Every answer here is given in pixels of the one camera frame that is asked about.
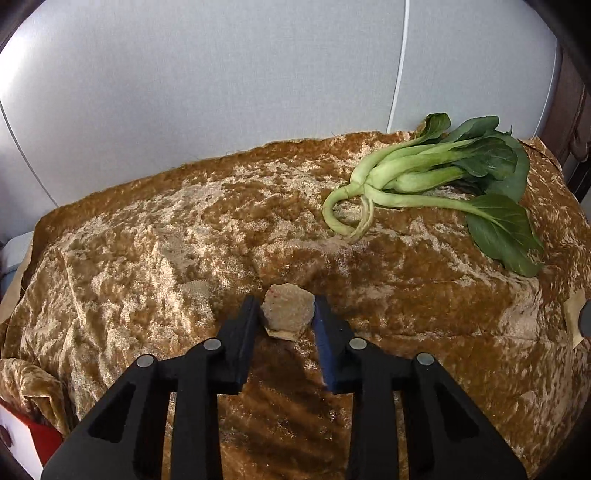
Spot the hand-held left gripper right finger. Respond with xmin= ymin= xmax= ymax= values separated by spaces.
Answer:
xmin=312 ymin=295 xmax=529 ymax=480

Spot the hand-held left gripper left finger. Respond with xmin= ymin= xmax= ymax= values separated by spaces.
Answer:
xmin=41 ymin=295 xmax=263 ymax=480

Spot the pale tofu chunk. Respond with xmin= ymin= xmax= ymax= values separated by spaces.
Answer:
xmin=260 ymin=283 xmax=317 ymax=342

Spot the golden velvet cloth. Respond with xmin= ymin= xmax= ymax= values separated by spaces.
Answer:
xmin=0 ymin=130 xmax=591 ymax=480

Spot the green bok choy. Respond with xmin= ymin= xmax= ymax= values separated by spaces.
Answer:
xmin=322 ymin=112 xmax=546 ymax=278

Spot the red and white box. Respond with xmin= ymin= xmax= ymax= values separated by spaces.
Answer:
xmin=0 ymin=399 xmax=64 ymax=470

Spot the dark wooden furniture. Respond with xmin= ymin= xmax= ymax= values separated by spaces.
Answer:
xmin=545 ymin=44 xmax=591 ymax=201

